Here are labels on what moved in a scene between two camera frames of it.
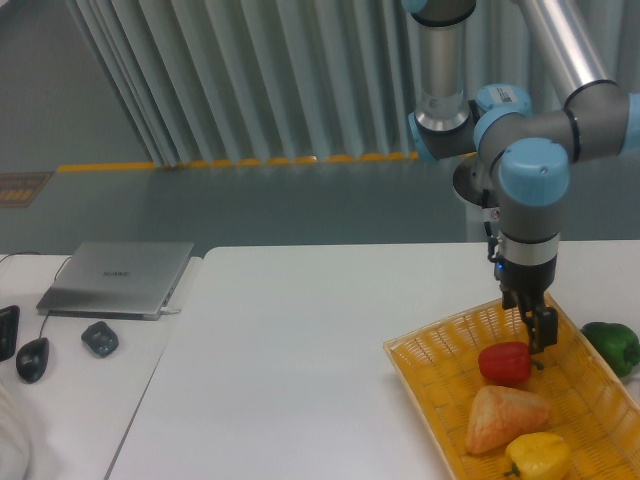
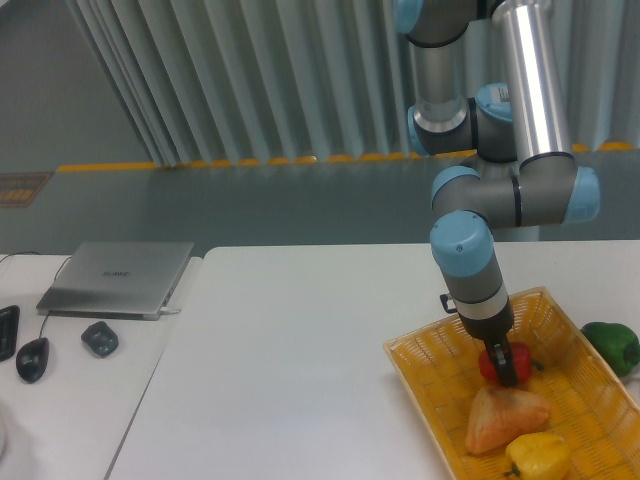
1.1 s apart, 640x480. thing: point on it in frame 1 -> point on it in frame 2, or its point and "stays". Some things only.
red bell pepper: x=505 y=363 stays
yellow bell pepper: x=538 y=456 stays
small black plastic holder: x=100 y=338 stays
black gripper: x=531 y=280 -> x=493 y=329
